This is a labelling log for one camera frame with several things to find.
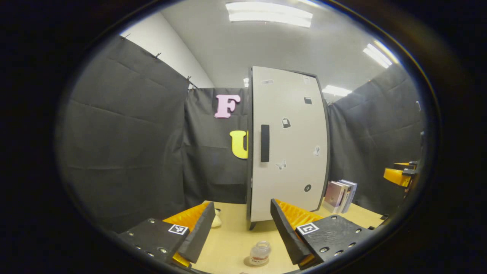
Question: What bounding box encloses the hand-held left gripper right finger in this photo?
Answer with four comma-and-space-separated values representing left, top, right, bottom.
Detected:
270, 198, 375, 270

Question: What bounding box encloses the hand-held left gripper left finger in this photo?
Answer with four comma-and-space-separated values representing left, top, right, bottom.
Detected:
118, 201, 216, 270

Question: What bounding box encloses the clear bottle red label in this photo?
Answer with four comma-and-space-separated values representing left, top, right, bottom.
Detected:
249, 241, 271, 265

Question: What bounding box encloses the round brown coaster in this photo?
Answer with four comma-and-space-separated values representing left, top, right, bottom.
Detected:
244, 256, 269, 267

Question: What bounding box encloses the grey cabinet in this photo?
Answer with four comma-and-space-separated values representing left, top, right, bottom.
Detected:
246, 66, 331, 231

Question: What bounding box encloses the black door handle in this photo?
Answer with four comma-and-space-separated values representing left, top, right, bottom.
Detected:
261, 124, 270, 162

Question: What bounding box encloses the pale blue book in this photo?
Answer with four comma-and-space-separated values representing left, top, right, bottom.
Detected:
341, 180, 358, 212

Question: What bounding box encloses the white spine book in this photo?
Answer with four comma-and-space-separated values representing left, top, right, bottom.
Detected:
339, 181, 352, 213

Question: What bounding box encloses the black backdrop cloth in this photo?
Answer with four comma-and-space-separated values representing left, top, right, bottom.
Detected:
57, 35, 425, 233

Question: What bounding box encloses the large ceiling light panel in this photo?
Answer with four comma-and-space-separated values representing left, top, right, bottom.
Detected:
226, 2, 313, 28

